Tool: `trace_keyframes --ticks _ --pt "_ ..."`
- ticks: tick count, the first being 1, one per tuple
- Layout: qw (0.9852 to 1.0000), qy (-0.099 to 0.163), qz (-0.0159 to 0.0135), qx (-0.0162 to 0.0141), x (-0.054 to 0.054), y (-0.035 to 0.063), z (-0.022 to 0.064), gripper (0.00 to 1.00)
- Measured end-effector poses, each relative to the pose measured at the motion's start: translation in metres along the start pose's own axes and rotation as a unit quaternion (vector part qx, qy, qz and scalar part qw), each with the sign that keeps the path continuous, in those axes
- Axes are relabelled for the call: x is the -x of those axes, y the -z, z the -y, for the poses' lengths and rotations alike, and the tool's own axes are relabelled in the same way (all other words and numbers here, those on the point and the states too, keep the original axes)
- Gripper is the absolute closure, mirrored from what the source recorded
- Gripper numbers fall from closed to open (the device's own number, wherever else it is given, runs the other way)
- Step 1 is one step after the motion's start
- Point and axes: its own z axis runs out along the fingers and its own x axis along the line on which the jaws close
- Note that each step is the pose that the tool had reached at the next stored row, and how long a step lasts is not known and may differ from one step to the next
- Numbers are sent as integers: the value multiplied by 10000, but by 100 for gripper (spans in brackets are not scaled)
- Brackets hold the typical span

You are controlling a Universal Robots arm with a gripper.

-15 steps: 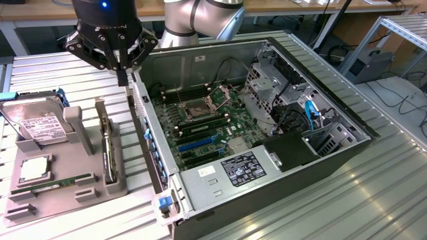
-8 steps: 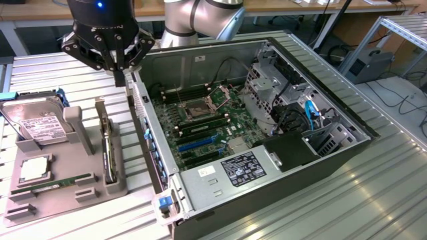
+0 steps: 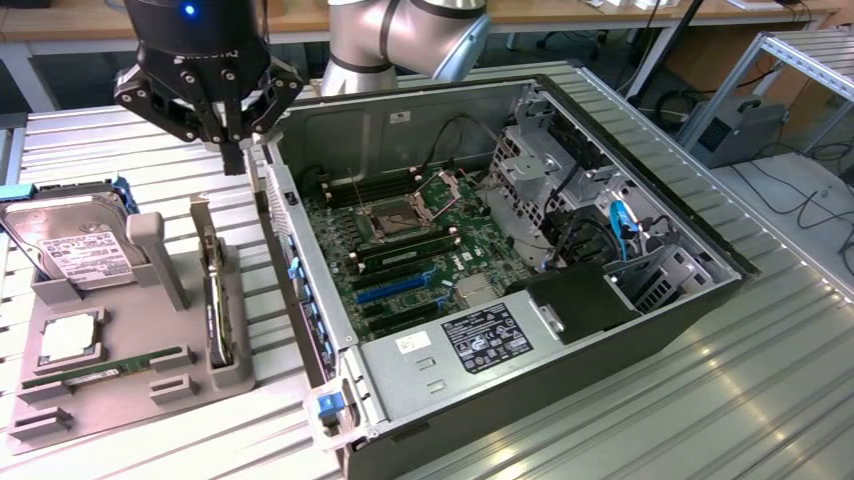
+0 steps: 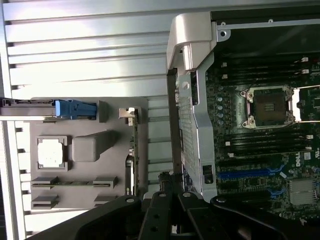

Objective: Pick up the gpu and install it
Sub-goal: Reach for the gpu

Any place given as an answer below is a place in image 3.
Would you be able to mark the wooden desk white frame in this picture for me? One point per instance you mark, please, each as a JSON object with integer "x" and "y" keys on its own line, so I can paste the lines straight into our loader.
{"x": 734, "y": 15}
{"x": 54, "y": 27}

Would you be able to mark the silver CPU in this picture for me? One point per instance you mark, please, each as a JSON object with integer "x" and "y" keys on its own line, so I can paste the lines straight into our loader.
{"x": 67, "y": 337}

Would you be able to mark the open metal socket cover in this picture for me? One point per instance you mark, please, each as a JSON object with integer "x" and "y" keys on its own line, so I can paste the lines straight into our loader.
{"x": 437, "y": 192}

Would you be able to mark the green graphics card black shroud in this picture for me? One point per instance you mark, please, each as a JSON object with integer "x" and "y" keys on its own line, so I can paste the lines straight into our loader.
{"x": 217, "y": 300}

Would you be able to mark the black RAM slot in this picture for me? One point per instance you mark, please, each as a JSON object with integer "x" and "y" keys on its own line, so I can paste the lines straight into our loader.
{"x": 342, "y": 187}
{"x": 345, "y": 199}
{"x": 401, "y": 246}
{"x": 343, "y": 193}
{"x": 341, "y": 181}
{"x": 397, "y": 240}
{"x": 405, "y": 252}

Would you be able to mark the silver chipset heatsink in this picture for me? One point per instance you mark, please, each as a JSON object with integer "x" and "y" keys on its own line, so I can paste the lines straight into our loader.
{"x": 476, "y": 292}

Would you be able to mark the black expansion slot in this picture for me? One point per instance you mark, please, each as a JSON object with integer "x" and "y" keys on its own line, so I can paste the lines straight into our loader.
{"x": 409, "y": 324}
{"x": 390, "y": 278}
{"x": 401, "y": 315}

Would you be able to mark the open black PC case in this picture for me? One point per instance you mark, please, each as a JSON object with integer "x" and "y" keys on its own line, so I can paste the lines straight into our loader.
{"x": 534, "y": 390}

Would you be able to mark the blue expansion slot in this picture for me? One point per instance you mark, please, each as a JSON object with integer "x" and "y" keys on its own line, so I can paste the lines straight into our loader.
{"x": 394, "y": 291}

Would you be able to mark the green motherboard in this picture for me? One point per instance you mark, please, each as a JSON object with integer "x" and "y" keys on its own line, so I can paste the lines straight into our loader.
{"x": 327, "y": 230}

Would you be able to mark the silver hard disk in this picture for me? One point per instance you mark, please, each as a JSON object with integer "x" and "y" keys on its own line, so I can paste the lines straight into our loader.
{"x": 74, "y": 235}

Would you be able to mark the black slanted pole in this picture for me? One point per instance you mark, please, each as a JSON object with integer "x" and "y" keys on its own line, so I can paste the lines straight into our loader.
{"x": 688, "y": 15}

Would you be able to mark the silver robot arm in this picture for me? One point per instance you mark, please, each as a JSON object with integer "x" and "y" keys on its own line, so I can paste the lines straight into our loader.
{"x": 374, "y": 40}

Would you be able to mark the blue plastic disk caddy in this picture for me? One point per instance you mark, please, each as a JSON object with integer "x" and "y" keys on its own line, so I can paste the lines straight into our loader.
{"x": 127, "y": 192}

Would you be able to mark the aluminium profile frame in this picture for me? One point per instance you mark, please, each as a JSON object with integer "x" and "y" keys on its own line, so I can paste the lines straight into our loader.
{"x": 801, "y": 55}

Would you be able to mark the dark RAM stick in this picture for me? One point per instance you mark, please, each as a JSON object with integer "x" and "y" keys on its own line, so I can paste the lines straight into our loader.
{"x": 410, "y": 257}

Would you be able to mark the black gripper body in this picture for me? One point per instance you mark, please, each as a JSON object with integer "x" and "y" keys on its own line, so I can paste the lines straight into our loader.
{"x": 194, "y": 45}

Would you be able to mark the grey parts rack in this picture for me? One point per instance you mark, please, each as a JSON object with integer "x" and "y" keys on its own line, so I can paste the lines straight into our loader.
{"x": 134, "y": 340}

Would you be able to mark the blue plastic latch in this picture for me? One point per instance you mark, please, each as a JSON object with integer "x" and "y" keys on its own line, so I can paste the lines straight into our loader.
{"x": 330, "y": 405}

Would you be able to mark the black office chair base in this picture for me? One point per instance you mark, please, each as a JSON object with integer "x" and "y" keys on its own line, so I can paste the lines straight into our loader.
{"x": 574, "y": 36}

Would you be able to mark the grey power supply unit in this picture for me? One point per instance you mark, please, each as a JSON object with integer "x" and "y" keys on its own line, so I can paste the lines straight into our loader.
{"x": 414, "y": 380}

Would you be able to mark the CPU socket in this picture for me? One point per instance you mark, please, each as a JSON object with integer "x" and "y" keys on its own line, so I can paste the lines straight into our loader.
{"x": 397, "y": 222}

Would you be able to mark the thin metal locking lever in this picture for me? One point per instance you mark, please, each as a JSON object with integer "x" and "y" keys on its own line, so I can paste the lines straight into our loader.
{"x": 358, "y": 190}

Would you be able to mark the green RAM stick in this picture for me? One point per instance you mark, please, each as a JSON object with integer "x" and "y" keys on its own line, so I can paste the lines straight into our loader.
{"x": 101, "y": 372}

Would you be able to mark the black plastic duct cover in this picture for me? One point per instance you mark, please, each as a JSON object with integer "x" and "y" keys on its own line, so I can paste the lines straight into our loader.
{"x": 574, "y": 300}

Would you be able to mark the silver metal disk bay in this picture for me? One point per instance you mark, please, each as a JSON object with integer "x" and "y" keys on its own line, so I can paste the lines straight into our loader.
{"x": 601, "y": 187}

